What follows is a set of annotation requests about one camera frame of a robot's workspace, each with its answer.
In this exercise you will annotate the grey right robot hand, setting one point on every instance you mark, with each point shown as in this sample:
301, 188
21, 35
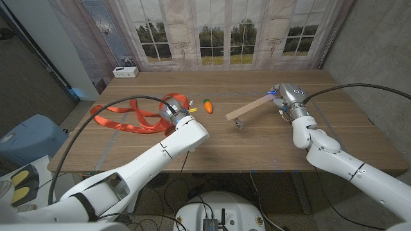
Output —
292, 96

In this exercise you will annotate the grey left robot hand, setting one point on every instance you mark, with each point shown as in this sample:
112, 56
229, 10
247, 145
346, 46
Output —
173, 110

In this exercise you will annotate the wooden slat clip hanger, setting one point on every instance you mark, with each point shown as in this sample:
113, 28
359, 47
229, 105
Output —
250, 107

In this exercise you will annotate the orange ribbon with roll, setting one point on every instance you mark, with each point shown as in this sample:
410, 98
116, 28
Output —
112, 109

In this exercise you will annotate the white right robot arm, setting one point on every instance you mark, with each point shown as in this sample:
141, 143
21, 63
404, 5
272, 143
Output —
353, 170

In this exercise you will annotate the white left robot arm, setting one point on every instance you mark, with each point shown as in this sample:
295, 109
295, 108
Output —
144, 163

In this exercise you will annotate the orange toy carrot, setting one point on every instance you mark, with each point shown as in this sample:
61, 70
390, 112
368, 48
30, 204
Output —
208, 106

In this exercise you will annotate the white power strip box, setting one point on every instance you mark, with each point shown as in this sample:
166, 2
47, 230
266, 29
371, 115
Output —
125, 72

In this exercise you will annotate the printed window backdrop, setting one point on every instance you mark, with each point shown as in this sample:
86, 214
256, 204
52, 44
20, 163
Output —
273, 32

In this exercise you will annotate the metal table leg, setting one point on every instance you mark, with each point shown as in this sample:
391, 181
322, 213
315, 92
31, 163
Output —
302, 195
132, 207

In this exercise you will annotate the bluish printed backdrop panel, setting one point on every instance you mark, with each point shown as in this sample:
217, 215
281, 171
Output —
106, 32

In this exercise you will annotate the grey box with antenna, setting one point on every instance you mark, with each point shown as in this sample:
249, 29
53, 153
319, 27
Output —
210, 224

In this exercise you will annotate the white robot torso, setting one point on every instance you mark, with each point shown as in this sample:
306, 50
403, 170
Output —
244, 211

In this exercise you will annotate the blue plastic bin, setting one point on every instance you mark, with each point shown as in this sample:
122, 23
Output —
32, 138

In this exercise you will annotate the black yellow foot pedal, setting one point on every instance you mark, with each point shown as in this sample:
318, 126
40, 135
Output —
20, 192

